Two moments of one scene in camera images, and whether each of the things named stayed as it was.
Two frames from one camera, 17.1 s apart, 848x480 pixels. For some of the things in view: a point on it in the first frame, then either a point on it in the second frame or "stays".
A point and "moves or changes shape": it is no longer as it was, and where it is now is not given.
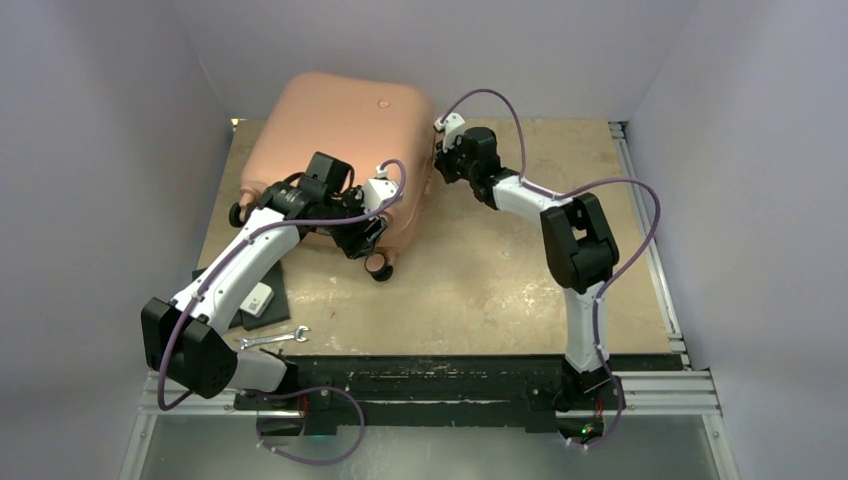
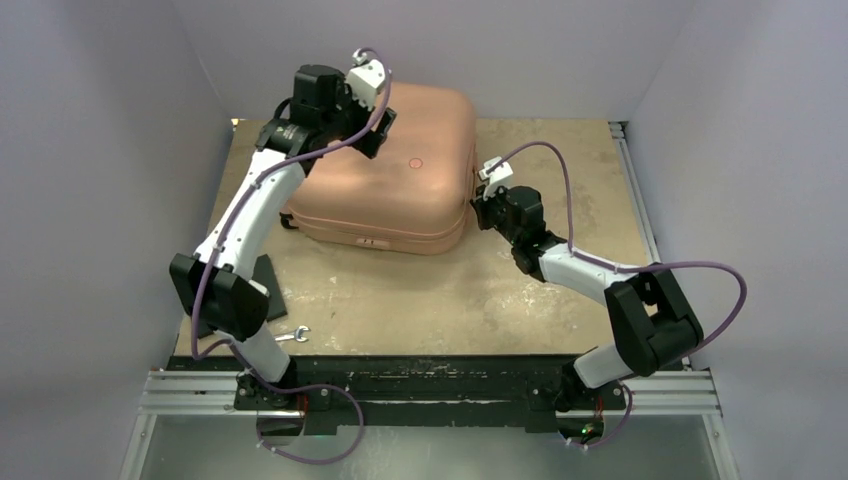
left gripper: [363, 241] to [370, 144]
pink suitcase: [362, 119] moves or changes shape
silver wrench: [244, 342] stays
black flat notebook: [277, 310] stays
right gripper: [446, 157] to [483, 207]
